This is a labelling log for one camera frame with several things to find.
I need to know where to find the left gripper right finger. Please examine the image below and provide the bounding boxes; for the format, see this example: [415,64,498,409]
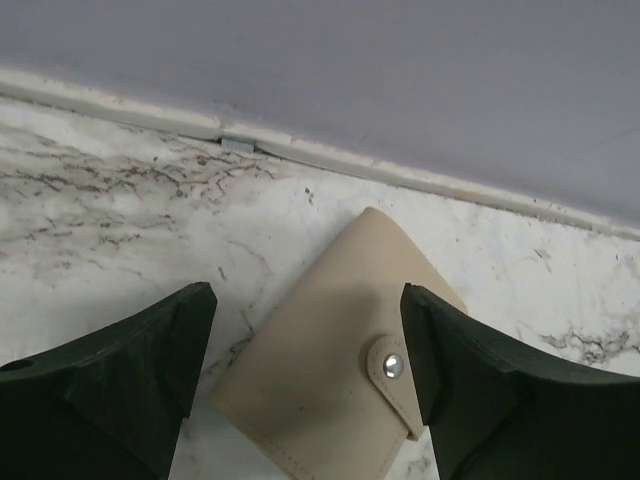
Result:
[401,284,639,479]

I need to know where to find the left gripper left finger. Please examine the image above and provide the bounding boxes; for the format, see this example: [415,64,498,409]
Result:
[1,282,217,479]

